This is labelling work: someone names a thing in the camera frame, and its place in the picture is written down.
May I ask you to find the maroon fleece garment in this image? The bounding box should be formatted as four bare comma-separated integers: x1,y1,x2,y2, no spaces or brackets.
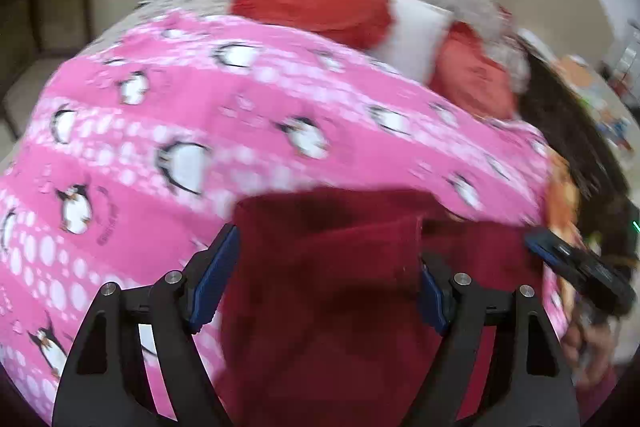
217,187,566,427

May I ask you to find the small red heart cushion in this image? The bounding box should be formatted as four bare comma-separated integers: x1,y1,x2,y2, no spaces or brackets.
429,21,518,120

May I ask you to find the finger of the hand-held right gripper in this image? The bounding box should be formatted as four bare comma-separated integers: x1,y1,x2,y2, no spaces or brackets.
524,229,586,279

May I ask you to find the orange printed cloth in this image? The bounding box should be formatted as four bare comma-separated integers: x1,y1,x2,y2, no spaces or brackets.
546,152,585,249

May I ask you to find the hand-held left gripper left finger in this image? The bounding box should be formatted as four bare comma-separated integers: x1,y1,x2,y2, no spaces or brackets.
51,222,242,427

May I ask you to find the white pillow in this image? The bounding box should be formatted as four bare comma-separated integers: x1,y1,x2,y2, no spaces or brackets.
370,0,453,82

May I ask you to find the pink penguin print blanket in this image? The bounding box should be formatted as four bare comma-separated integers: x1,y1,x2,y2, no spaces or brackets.
0,12,576,427

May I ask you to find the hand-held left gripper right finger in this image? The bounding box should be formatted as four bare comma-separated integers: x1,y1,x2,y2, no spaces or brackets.
405,252,581,427

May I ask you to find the person's right hand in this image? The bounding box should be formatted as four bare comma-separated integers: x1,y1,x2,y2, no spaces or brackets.
560,311,622,389

